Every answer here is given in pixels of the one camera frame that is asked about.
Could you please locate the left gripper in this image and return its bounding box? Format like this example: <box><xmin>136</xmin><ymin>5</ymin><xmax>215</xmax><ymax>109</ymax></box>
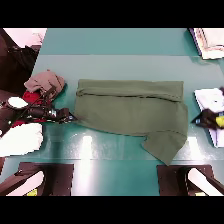
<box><xmin>49</xmin><ymin>106</ymin><xmax>77</xmax><ymax>124</ymax></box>

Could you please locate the green shirt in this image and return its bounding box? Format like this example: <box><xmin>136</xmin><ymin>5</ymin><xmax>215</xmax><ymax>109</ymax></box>
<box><xmin>72</xmin><ymin>78</ymin><xmax>190</xmax><ymax>166</ymax></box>

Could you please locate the red garment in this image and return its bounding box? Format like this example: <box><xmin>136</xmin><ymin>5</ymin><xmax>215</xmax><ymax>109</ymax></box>
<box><xmin>21</xmin><ymin>91</ymin><xmax>44</xmax><ymax>105</ymax></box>

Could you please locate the tan garment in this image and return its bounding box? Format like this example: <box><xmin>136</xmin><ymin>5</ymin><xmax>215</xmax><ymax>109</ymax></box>
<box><xmin>23</xmin><ymin>69</ymin><xmax>66</xmax><ymax>98</ymax></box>

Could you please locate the cream folded garment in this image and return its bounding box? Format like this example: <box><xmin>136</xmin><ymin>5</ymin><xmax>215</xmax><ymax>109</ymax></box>
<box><xmin>187</xmin><ymin>27</ymin><xmax>224</xmax><ymax>61</ymax></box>

